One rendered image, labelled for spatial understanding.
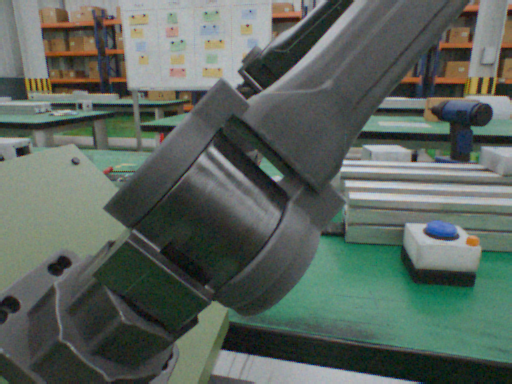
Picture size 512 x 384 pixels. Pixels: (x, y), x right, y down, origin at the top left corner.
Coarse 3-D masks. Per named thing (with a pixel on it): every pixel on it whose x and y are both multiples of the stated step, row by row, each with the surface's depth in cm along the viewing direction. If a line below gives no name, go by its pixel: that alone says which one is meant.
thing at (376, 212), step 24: (360, 192) 67; (384, 192) 66; (408, 192) 66; (432, 192) 65; (456, 192) 64; (480, 192) 64; (504, 192) 63; (360, 216) 61; (384, 216) 60; (408, 216) 59; (432, 216) 59; (456, 216) 58; (480, 216) 58; (504, 216) 57; (360, 240) 62; (384, 240) 61; (480, 240) 59; (504, 240) 58
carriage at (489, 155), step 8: (488, 152) 79; (496, 152) 76; (504, 152) 76; (480, 160) 82; (488, 160) 79; (496, 160) 75; (504, 160) 72; (488, 168) 78; (496, 168) 75; (504, 168) 72
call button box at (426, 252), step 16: (416, 224) 55; (416, 240) 50; (432, 240) 49; (448, 240) 49; (464, 240) 49; (416, 256) 49; (432, 256) 48; (448, 256) 48; (464, 256) 48; (416, 272) 49; (432, 272) 49; (448, 272) 49; (464, 272) 49
